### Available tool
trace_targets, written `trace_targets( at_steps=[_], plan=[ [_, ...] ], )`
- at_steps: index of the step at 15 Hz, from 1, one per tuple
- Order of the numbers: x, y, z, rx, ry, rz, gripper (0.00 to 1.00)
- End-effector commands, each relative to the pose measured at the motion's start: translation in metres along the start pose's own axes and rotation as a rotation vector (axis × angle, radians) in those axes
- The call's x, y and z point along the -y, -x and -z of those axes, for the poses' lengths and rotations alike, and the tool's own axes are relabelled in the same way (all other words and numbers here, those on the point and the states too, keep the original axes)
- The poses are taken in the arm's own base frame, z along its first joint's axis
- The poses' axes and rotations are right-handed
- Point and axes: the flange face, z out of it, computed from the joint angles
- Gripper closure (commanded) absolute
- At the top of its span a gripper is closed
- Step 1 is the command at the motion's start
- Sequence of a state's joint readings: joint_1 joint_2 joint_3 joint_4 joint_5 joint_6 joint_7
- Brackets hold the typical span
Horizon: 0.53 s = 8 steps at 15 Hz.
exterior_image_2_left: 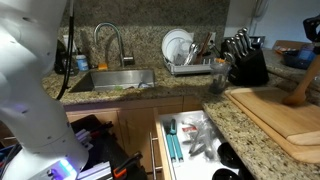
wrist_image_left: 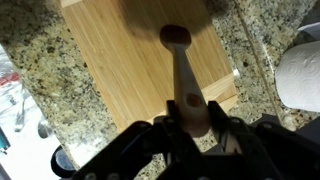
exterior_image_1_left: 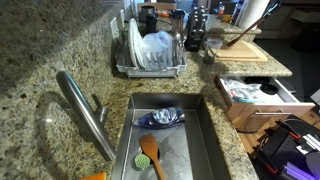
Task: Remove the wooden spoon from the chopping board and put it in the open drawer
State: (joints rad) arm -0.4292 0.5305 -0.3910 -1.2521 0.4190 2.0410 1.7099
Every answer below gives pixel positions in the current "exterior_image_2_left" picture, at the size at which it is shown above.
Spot white blue small bottle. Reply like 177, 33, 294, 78
75, 54, 90, 72

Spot large wooden chopping board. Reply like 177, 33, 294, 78
223, 87, 320, 164

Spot white dinner plate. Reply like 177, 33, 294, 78
161, 28, 194, 64

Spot dark green bottle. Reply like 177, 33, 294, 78
54, 39, 79, 76

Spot small wooden chopping board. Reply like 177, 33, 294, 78
230, 87, 320, 147

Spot dark blue bowl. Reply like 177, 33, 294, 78
282, 43, 318, 70

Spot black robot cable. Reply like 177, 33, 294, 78
56, 0, 75, 101

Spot silver metal spoon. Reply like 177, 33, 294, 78
184, 41, 203, 66

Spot teal kitchen tool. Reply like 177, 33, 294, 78
165, 118, 185, 163

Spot steel kitchen faucet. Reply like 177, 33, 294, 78
93, 22, 136, 69

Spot black round lid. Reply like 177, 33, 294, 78
217, 142, 242, 169
211, 168, 241, 180

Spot black knife block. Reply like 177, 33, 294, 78
220, 27, 270, 87

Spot dark wooden utensil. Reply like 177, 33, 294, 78
194, 31, 213, 65

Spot stainless steel sink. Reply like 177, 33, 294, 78
68, 68, 156, 94

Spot grey dish rack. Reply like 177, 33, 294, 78
162, 49, 218, 76

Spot clear plastic bags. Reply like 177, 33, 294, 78
181, 116, 223, 159

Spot open wooden kitchen drawer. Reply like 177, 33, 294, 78
148, 107, 254, 180

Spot black orange clamp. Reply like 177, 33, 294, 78
112, 150, 144, 179

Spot long wooden spoon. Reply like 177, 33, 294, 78
282, 54, 320, 107

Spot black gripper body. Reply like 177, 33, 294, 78
302, 13, 320, 44

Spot metal drawer handle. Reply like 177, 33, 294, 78
148, 131, 164, 180

